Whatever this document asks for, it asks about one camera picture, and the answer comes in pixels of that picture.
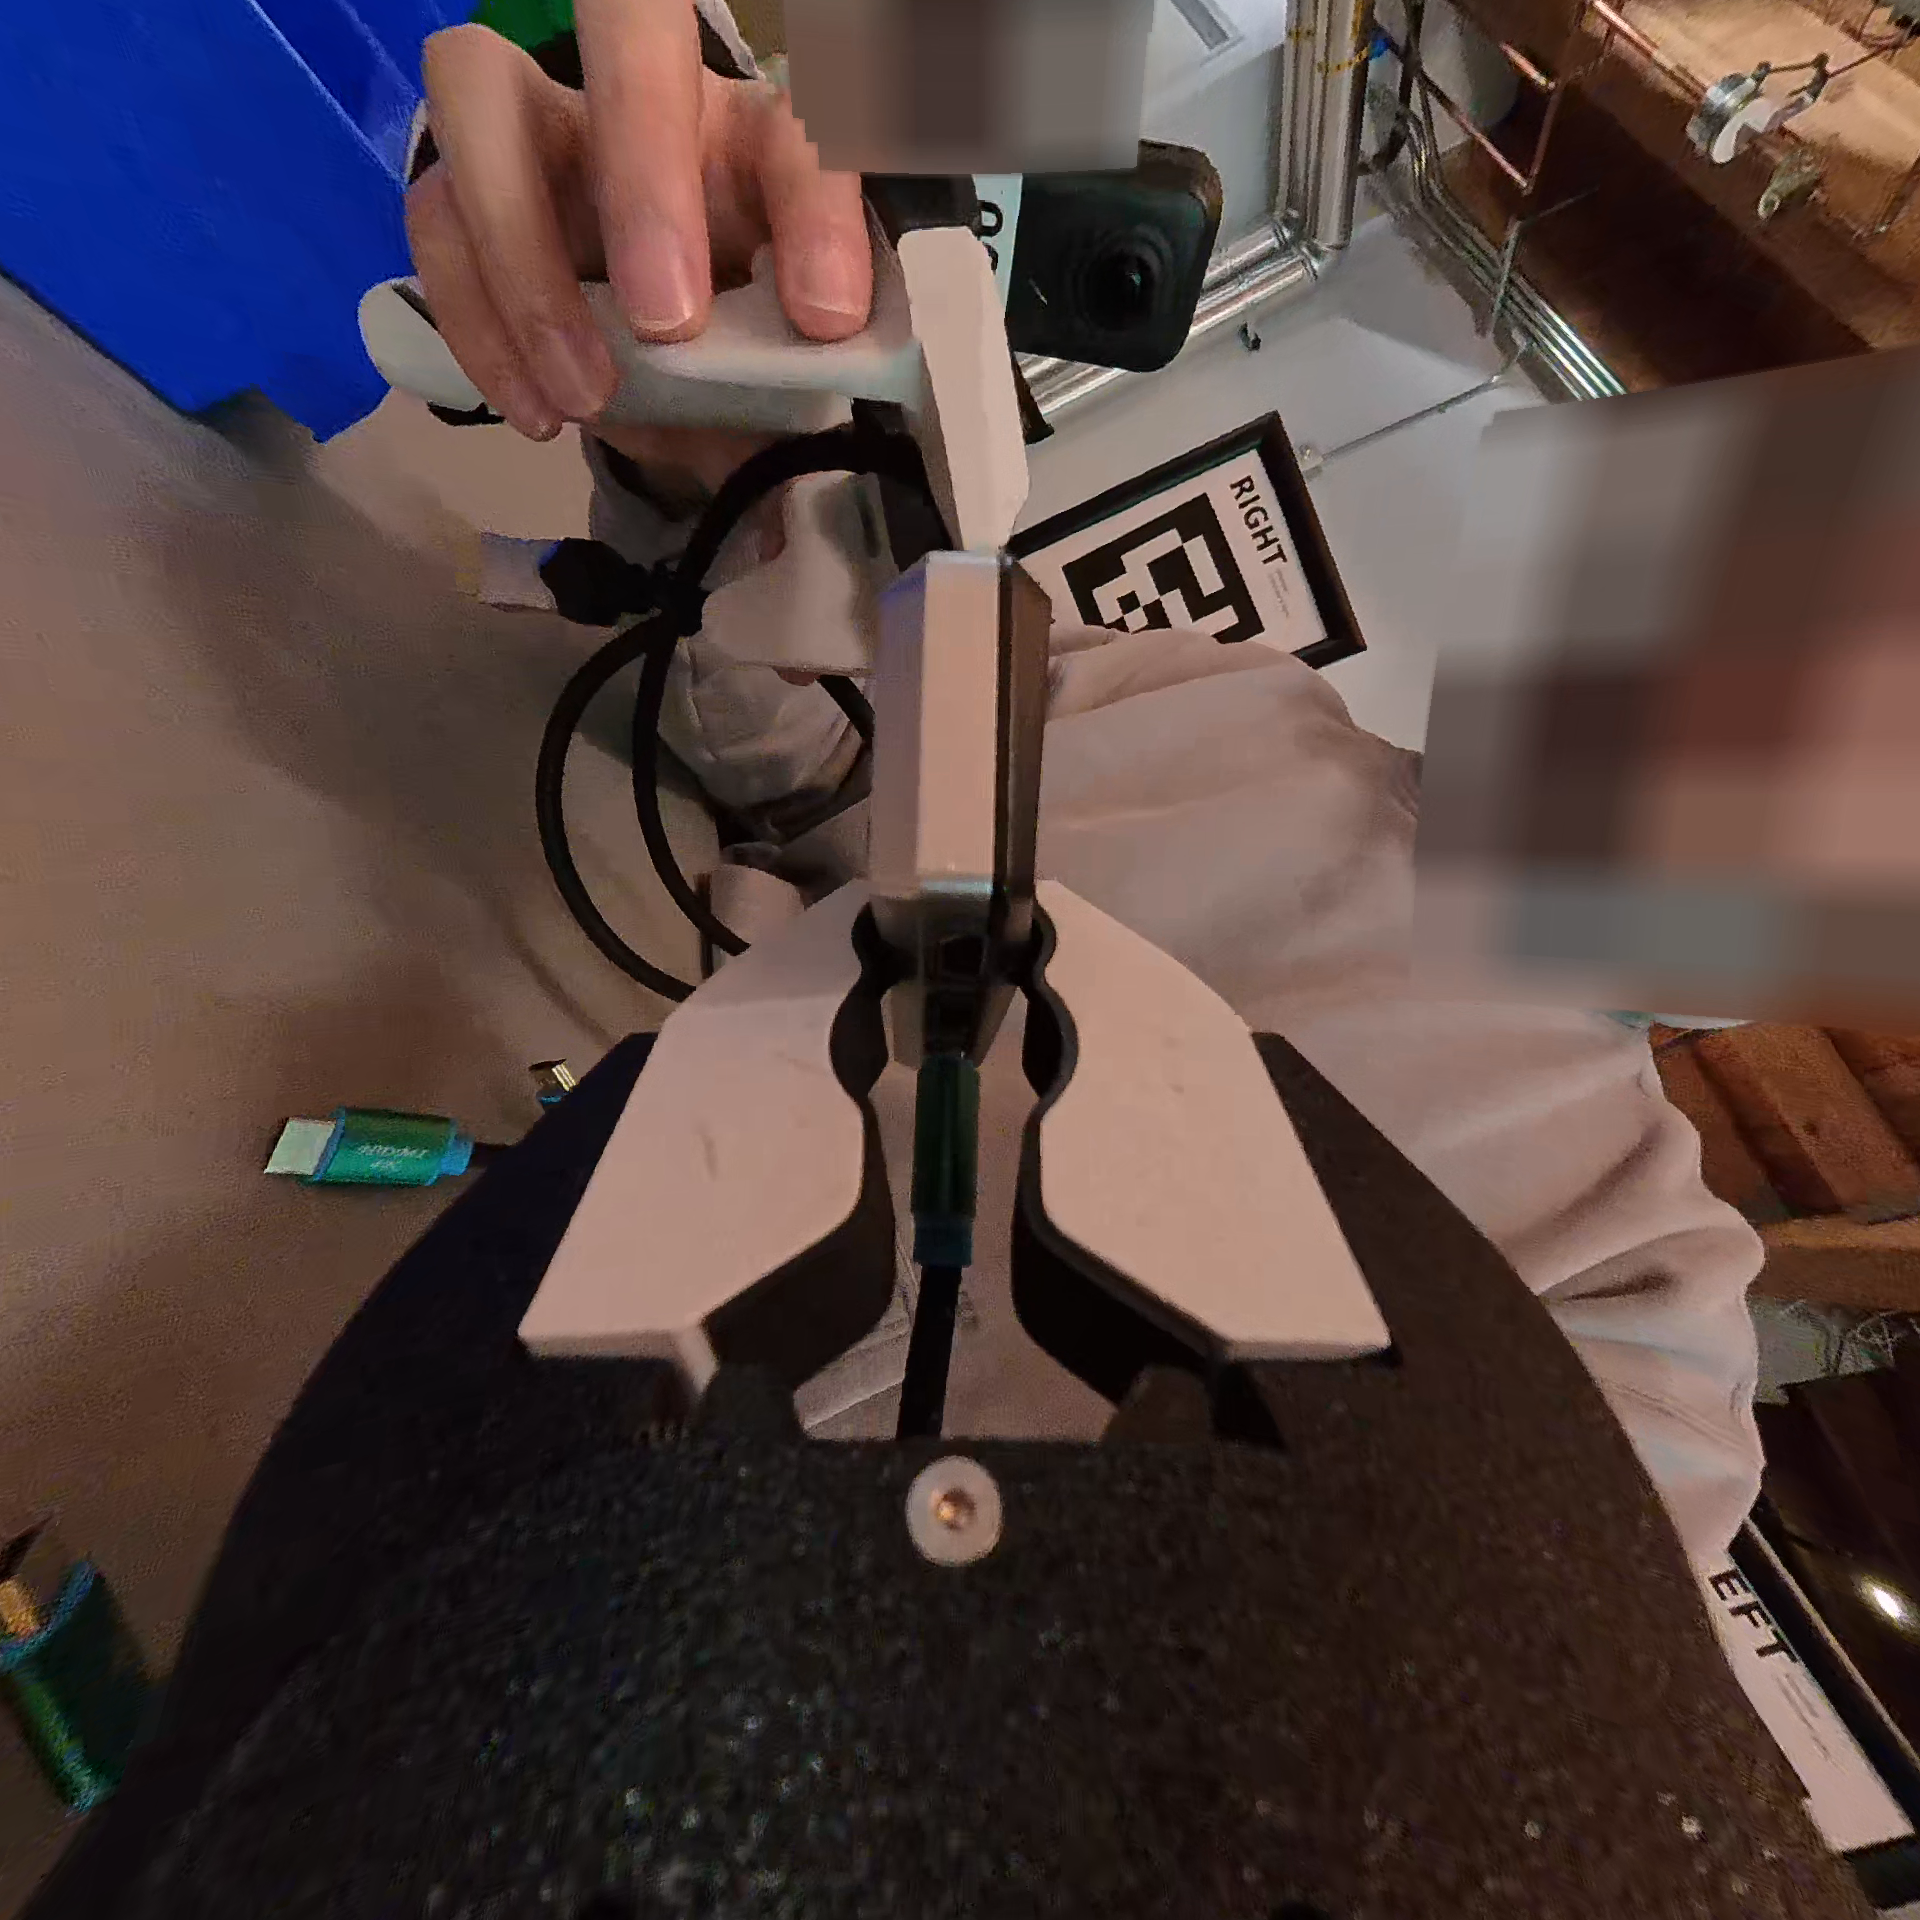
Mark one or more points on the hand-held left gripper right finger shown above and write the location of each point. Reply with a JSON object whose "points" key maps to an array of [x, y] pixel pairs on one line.
{"points": [[1185, 1184]]}

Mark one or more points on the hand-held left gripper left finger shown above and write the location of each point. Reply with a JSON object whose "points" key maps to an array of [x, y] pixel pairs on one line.
{"points": [[706, 1171]]}

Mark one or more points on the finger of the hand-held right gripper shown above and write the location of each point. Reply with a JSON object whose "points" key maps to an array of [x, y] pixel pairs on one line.
{"points": [[961, 376], [796, 587]]}

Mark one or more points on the silver metal adapter block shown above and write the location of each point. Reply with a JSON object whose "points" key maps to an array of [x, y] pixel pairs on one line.
{"points": [[938, 720]]}

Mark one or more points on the person's right hand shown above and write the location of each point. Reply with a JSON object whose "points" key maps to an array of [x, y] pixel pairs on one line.
{"points": [[510, 224]]}

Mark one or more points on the grey conduit pipes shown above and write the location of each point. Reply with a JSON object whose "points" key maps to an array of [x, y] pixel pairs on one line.
{"points": [[1501, 285]]}

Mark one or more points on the copper pipe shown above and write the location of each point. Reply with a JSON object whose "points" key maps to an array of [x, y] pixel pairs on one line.
{"points": [[1561, 76]]}

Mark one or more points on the wooden shelf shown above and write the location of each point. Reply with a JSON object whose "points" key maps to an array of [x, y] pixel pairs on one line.
{"points": [[1817, 1110]]}

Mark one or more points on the white ceiling lamp fitting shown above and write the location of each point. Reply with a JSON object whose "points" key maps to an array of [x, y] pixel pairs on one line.
{"points": [[1741, 130]]}

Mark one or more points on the blue plastic bin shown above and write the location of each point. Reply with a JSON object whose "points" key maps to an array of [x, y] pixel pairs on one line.
{"points": [[182, 181]]}

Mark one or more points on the silver metal duct pipes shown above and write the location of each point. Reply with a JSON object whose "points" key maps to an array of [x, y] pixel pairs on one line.
{"points": [[1321, 119]]}

